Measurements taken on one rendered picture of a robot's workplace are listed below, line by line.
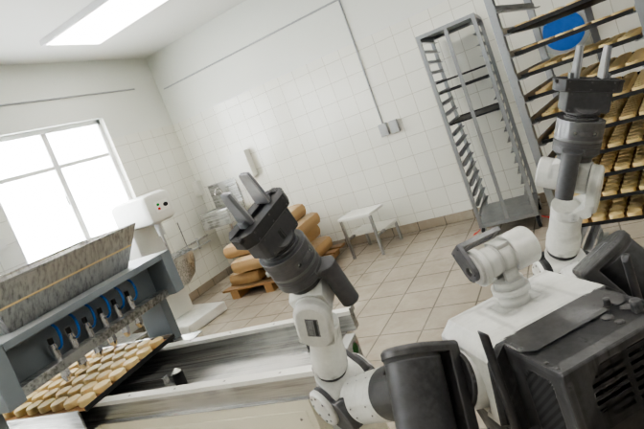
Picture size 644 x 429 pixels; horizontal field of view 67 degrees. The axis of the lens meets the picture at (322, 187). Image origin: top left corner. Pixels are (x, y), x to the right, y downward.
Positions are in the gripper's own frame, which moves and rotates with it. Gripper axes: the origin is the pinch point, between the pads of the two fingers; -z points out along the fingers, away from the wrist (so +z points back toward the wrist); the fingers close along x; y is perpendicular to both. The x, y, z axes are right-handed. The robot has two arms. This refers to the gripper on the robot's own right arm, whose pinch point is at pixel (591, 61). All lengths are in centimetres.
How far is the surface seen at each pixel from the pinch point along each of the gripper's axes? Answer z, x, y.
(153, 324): 105, 127, 41
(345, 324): 74, 48, 13
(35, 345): 80, 133, -7
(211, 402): 84, 78, -13
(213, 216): 223, 270, 410
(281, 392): 76, 59, -15
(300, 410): 78, 54, -17
